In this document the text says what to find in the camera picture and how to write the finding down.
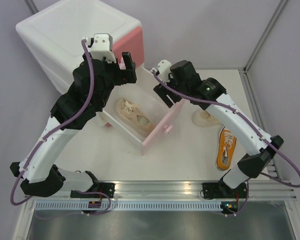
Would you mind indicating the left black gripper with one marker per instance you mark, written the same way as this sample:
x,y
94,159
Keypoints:
x,y
126,76

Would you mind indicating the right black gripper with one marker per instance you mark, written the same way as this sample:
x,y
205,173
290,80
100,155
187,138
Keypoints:
x,y
163,92

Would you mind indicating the dark pink drawer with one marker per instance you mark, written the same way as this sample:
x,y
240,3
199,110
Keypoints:
x,y
133,43

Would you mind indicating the light pink drawer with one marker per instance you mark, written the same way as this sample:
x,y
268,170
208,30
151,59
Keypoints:
x,y
142,93

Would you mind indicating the cream sneaker with laces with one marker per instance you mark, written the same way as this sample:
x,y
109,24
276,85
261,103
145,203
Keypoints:
x,y
131,115

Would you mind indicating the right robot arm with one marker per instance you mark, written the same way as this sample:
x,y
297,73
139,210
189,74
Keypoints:
x,y
260,146

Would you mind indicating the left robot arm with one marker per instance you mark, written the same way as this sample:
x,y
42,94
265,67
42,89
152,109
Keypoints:
x,y
39,175

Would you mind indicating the white plastic shoe cabinet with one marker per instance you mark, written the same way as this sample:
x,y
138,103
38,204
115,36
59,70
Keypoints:
x,y
54,35

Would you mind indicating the pink bunny drawer knob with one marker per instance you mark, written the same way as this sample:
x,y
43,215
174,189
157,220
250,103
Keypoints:
x,y
122,65

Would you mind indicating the pink pig drawer knob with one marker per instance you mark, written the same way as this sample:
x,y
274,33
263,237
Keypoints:
x,y
167,129

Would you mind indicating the orange sneaker near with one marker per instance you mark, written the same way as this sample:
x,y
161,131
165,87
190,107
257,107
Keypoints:
x,y
226,148

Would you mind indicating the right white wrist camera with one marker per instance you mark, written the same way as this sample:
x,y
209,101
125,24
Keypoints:
x,y
162,68

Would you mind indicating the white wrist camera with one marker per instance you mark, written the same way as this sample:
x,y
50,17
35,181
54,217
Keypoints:
x,y
162,68
100,47

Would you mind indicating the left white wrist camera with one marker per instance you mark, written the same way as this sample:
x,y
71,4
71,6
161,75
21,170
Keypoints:
x,y
100,47

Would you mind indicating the aluminium corner frame post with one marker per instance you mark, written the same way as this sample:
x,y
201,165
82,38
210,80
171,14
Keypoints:
x,y
265,34

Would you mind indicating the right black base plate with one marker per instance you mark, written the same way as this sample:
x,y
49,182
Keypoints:
x,y
216,190

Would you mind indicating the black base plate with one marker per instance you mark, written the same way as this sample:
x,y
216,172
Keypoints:
x,y
216,190
107,188

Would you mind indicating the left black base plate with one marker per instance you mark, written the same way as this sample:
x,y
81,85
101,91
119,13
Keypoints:
x,y
107,188

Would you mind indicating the aluminium mounting rail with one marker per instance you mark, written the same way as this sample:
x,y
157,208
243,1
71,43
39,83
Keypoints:
x,y
258,190

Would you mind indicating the white slotted cable duct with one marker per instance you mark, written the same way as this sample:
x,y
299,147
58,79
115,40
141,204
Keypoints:
x,y
129,205

